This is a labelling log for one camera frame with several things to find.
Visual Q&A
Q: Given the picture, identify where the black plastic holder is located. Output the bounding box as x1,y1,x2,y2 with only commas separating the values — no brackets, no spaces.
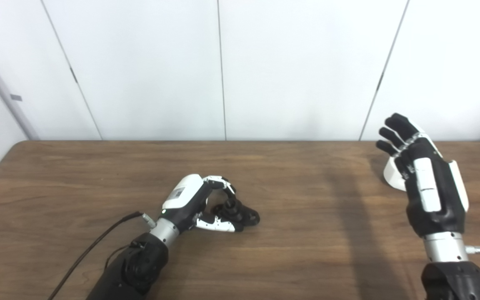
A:
217,198,260,229

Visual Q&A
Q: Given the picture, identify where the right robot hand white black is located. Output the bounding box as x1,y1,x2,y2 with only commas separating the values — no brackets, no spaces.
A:
375,113,470,238

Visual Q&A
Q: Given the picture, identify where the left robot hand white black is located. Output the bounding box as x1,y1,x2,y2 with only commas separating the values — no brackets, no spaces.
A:
162,174,245,233

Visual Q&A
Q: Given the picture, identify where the round white plastic piece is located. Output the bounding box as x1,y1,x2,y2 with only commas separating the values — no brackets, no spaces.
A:
383,157,408,191

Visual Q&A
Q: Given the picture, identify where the grey wall corner post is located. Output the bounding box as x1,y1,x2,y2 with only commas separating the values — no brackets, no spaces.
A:
0,35,40,140

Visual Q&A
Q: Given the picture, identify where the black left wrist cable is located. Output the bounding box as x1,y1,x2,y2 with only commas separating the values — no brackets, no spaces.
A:
47,212,157,300

